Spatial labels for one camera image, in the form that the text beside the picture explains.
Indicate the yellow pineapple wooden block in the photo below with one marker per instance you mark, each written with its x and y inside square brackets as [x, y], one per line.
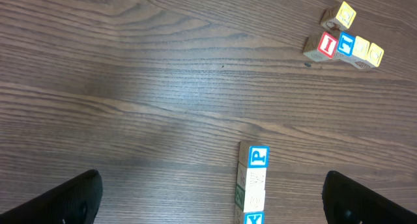
[372, 59]

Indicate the blue P wooden block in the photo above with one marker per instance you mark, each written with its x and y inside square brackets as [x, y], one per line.
[253, 156]

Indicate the yellow mushroom wooden block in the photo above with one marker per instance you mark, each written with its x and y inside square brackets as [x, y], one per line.
[248, 217]

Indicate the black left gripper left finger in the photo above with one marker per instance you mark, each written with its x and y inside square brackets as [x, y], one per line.
[75, 201]

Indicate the yellow back wooden block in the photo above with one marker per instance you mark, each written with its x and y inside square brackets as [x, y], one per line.
[339, 17]

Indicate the blue letter wooden block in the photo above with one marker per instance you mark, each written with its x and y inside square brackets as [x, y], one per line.
[345, 46]

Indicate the green Z wooden block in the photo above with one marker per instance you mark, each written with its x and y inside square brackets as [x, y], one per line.
[251, 200]

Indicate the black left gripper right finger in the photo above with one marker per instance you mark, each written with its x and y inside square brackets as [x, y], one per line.
[348, 202]

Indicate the green letter wooden block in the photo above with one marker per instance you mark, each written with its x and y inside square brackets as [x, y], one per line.
[251, 178]

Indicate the yellow top middle block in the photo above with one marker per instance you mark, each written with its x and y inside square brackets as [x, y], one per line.
[359, 53]

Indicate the red I wooden block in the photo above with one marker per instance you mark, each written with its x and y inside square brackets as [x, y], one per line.
[320, 47]

